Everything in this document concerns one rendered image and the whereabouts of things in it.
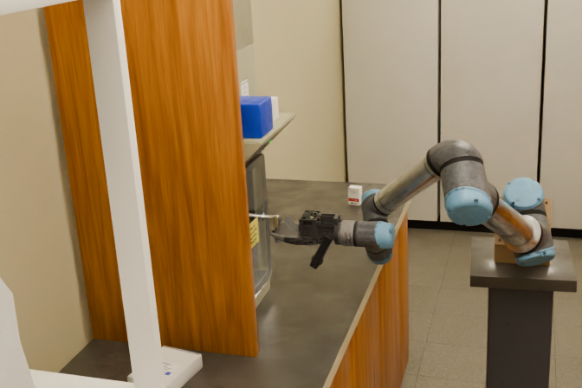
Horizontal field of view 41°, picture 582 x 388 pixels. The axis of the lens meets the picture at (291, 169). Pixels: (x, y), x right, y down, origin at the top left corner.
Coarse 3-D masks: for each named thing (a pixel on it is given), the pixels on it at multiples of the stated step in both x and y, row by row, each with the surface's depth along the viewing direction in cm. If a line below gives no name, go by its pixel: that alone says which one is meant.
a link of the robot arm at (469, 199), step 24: (456, 168) 201; (480, 168) 202; (456, 192) 198; (480, 192) 197; (456, 216) 201; (480, 216) 200; (504, 216) 211; (528, 216) 228; (504, 240) 230; (528, 240) 223; (552, 240) 230; (528, 264) 232
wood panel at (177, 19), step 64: (128, 0) 186; (192, 0) 181; (64, 64) 196; (128, 64) 191; (192, 64) 186; (64, 128) 202; (192, 128) 191; (192, 192) 197; (192, 256) 203; (192, 320) 209; (256, 320) 207
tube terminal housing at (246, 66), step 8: (248, 48) 218; (240, 56) 213; (248, 56) 218; (240, 64) 213; (248, 64) 219; (240, 72) 213; (248, 72) 219; (240, 80) 213; (240, 88) 214; (264, 288) 240; (256, 296) 233; (256, 304) 234
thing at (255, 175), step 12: (252, 168) 222; (264, 168) 232; (252, 180) 222; (264, 180) 233; (252, 192) 223; (264, 192) 233; (252, 204) 223; (264, 204) 233; (252, 216) 224; (264, 228) 234; (264, 240) 235; (252, 252) 225; (264, 252) 235; (264, 264) 236; (264, 276) 236
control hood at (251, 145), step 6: (282, 114) 223; (288, 114) 223; (294, 114) 224; (276, 120) 217; (282, 120) 216; (288, 120) 219; (276, 126) 210; (282, 126) 214; (270, 132) 205; (276, 132) 209; (246, 138) 201; (264, 138) 200; (270, 138) 206; (246, 144) 197; (252, 144) 197; (258, 144) 196; (264, 144) 205; (246, 150) 198; (252, 150) 197; (246, 156) 198; (246, 162) 204
